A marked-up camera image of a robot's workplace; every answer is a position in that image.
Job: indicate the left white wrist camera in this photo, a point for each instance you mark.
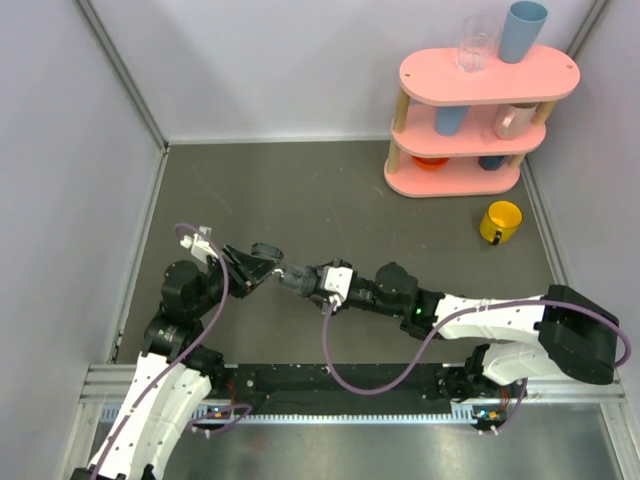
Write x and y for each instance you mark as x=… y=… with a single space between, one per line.
x=197 y=245

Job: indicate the tall blue cup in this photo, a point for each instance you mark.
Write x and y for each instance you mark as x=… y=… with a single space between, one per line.
x=523 y=23

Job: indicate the yellow mug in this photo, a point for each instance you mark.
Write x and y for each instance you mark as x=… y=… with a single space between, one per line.
x=500 y=221

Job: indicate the pink three-tier shelf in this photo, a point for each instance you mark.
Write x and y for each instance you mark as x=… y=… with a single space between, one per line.
x=430 y=78

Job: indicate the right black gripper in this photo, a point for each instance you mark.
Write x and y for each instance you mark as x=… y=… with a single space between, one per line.
x=324 y=304

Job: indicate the blue cup middle shelf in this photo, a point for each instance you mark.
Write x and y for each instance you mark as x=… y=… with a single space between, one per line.
x=449 y=119

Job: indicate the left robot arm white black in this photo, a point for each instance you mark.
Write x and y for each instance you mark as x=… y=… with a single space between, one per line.
x=155 y=380

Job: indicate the dark blue cup bottom shelf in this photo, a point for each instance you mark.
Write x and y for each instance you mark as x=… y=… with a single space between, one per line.
x=491 y=163

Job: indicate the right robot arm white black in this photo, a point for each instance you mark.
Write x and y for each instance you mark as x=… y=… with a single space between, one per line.
x=561 y=331

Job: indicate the pink mug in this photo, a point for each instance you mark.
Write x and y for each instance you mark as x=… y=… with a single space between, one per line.
x=511 y=120

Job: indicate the aluminium rail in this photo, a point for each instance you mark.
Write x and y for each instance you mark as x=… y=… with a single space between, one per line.
x=555 y=389

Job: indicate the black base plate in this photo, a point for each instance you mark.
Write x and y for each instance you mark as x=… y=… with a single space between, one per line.
x=345 y=387

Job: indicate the orange bowl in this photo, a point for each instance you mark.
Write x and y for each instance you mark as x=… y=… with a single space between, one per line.
x=430 y=164

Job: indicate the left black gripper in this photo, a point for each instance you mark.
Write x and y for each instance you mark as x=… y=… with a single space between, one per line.
x=247 y=270

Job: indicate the clear drinking glass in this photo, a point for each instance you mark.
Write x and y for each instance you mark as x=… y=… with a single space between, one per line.
x=479 y=38

